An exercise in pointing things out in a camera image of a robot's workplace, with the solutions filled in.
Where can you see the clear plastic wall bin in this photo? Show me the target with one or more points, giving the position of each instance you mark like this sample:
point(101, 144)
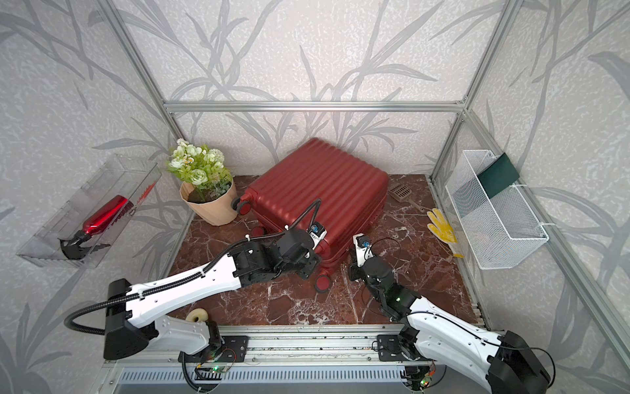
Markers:
point(120, 175)

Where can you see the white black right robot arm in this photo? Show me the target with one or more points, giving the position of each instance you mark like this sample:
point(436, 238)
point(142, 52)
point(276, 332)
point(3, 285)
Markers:
point(497, 362)

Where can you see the white wire mesh basket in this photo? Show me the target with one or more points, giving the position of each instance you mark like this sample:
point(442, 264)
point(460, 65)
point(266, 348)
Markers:
point(503, 231)

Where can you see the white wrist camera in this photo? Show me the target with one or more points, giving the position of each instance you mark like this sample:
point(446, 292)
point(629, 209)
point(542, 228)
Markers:
point(317, 232)
point(363, 248)

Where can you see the red hard-shell suitcase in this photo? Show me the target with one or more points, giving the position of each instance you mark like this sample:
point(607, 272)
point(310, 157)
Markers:
point(353, 194)

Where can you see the beige flower pot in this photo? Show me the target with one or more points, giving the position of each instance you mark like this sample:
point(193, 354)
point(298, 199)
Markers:
point(217, 212)

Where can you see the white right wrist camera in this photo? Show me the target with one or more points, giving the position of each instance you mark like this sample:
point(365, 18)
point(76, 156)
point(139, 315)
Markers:
point(363, 248)

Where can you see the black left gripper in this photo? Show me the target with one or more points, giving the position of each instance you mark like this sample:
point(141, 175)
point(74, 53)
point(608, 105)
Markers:
point(312, 265)

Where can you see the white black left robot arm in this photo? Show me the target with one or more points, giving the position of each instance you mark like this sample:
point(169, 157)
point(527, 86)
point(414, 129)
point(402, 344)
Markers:
point(137, 317)

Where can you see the dark green card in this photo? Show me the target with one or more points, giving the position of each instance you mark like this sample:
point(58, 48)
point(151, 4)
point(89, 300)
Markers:
point(498, 176)

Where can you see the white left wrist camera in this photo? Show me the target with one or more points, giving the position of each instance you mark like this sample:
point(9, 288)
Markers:
point(317, 232)

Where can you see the yellow rubber glove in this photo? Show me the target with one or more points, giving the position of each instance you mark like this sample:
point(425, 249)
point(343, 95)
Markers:
point(441, 229)

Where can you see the brown mesh scoop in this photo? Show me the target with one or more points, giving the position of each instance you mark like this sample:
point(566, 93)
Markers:
point(403, 194)

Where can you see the white tape roll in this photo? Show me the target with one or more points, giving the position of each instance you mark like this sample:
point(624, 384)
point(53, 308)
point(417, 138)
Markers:
point(197, 315)

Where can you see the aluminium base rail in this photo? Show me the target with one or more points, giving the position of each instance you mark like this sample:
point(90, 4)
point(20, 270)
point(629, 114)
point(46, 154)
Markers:
point(280, 344)

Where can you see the white green artificial flowers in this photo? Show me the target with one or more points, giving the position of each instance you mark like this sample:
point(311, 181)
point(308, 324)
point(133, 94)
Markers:
point(203, 168)

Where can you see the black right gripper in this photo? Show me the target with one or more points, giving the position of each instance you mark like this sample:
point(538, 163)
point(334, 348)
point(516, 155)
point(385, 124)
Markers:
point(353, 272)

